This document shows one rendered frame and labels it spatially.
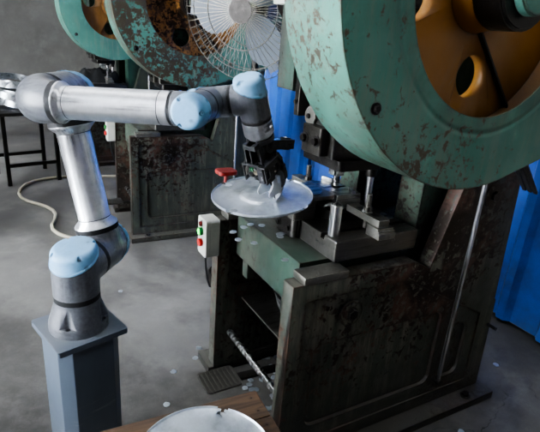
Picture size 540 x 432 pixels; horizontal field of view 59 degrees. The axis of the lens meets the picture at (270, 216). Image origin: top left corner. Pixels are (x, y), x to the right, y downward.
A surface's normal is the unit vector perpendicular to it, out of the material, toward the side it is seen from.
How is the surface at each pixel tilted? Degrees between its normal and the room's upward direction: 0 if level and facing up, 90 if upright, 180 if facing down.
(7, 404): 0
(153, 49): 90
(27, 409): 0
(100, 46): 90
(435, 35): 90
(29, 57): 90
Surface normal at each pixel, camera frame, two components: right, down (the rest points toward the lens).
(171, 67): 0.44, 0.35
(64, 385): -0.03, 0.35
